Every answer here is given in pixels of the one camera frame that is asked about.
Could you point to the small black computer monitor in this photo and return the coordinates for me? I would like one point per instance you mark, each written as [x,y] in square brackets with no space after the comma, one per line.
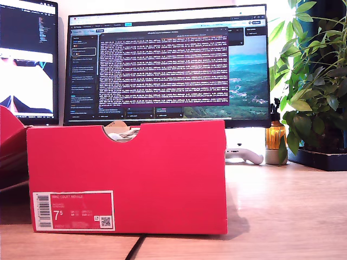
[27,32]

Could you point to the green leafy houseplant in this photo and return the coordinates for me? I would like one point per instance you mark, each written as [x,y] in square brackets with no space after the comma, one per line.
[311,94]

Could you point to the white game controller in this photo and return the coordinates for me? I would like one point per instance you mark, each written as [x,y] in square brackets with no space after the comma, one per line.
[252,157]

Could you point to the dark teal curtain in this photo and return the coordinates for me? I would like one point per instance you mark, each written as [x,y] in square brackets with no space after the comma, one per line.
[328,8]

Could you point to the amber pump bottle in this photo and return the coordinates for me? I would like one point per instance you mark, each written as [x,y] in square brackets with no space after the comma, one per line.
[275,135]

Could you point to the red shoebox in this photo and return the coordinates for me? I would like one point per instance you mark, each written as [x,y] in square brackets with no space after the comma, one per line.
[162,176]

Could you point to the red shoebox lid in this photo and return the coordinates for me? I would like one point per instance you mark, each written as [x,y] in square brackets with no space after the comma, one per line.
[11,130]

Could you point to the brown cardboard insert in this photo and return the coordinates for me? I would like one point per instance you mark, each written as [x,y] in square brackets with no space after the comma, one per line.
[116,125]

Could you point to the large black computer monitor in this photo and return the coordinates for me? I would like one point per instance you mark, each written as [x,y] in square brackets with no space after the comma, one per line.
[176,67]

